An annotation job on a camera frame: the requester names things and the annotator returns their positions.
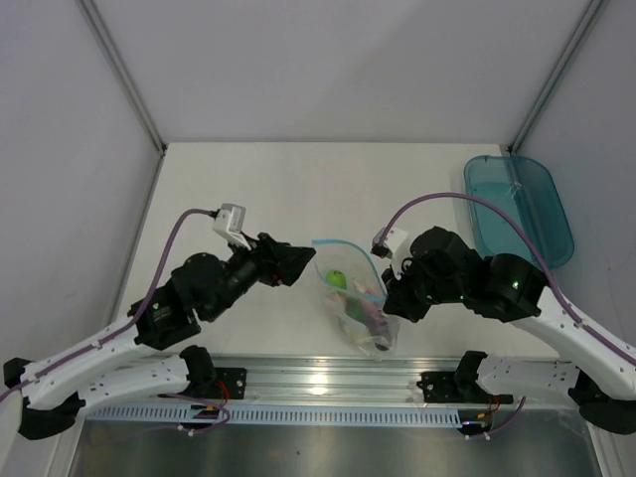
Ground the aluminium rail beam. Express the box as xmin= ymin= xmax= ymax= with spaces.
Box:
xmin=83 ymin=353 xmax=577 ymax=409

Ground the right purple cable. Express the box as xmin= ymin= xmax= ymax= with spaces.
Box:
xmin=382 ymin=192 xmax=636 ymax=441

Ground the green bell pepper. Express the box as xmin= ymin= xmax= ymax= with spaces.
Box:
xmin=345 ymin=297 xmax=366 ymax=323

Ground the green cucumber toy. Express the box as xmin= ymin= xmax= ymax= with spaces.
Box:
xmin=324 ymin=269 xmax=348 ymax=290

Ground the left aluminium frame post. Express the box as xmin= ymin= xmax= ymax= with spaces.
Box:
xmin=76 ymin=0 xmax=167 ymax=156

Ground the white slotted cable duct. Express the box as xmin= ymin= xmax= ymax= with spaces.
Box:
xmin=87 ymin=402 xmax=462 ymax=428

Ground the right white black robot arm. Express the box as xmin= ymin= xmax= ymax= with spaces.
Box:
xmin=372 ymin=227 xmax=635 ymax=435

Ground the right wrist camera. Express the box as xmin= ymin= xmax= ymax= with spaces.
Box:
xmin=371 ymin=228 xmax=411 ymax=279

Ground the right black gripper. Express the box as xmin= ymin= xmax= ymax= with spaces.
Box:
xmin=382 ymin=253 xmax=466 ymax=324

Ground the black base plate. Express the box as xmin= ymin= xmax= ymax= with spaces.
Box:
xmin=180 ymin=367 xmax=247 ymax=400
xmin=416 ymin=371 xmax=514 ymax=404

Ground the pink peach toy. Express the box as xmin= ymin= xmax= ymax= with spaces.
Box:
xmin=330 ymin=292 xmax=348 ymax=308

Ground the purple cable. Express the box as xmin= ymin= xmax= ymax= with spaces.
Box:
xmin=0 ymin=208 xmax=233 ymax=443
xmin=382 ymin=192 xmax=636 ymax=441

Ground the clear zip top bag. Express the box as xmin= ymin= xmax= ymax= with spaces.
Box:
xmin=312 ymin=238 xmax=399 ymax=361

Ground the teal plastic bin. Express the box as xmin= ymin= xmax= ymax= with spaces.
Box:
xmin=463 ymin=155 xmax=574 ymax=270

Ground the right aluminium frame post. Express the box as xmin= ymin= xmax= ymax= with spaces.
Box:
xmin=502 ymin=0 xmax=610 ymax=156

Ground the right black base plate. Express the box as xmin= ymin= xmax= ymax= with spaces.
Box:
xmin=416 ymin=371 xmax=514 ymax=404

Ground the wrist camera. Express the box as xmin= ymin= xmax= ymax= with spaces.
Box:
xmin=371 ymin=228 xmax=411 ymax=279
xmin=213 ymin=203 xmax=250 ymax=249

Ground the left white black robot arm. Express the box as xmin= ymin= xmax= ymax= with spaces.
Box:
xmin=3 ymin=233 xmax=316 ymax=440

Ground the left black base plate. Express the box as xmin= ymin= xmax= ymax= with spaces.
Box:
xmin=180 ymin=367 xmax=247 ymax=400

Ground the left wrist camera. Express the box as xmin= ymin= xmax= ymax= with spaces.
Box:
xmin=213 ymin=203 xmax=250 ymax=249

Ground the aluminium frame post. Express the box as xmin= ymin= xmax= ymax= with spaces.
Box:
xmin=76 ymin=0 xmax=167 ymax=156
xmin=502 ymin=0 xmax=610 ymax=156

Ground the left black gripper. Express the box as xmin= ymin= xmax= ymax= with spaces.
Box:
xmin=205 ymin=231 xmax=316 ymax=321

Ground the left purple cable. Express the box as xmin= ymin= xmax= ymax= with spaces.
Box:
xmin=0 ymin=208 xmax=233 ymax=443

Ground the purple eggplant toy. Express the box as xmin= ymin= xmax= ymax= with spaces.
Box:
xmin=367 ymin=303 xmax=392 ymax=352

